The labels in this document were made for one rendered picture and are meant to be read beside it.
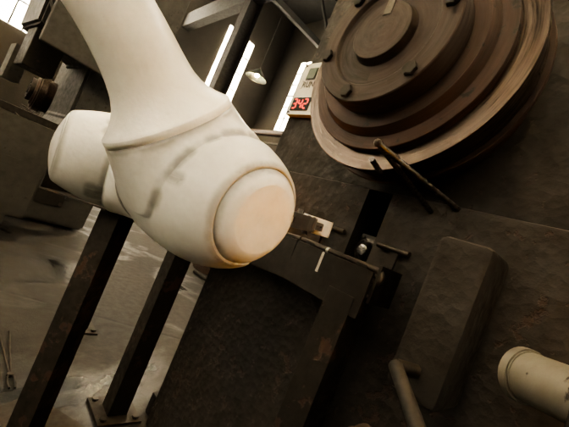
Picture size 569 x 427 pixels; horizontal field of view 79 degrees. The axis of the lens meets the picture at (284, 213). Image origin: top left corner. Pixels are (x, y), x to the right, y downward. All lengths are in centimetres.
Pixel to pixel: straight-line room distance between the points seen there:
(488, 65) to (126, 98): 55
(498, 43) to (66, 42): 276
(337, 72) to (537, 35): 32
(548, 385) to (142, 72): 45
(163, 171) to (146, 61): 7
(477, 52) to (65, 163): 59
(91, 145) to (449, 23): 54
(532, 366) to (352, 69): 55
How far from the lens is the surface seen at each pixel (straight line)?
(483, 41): 68
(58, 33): 305
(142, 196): 26
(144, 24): 27
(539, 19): 72
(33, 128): 280
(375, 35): 73
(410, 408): 48
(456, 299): 55
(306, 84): 117
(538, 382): 46
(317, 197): 87
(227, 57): 799
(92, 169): 38
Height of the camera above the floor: 71
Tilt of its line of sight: 2 degrees up
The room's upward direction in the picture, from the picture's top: 22 degrees clockwise
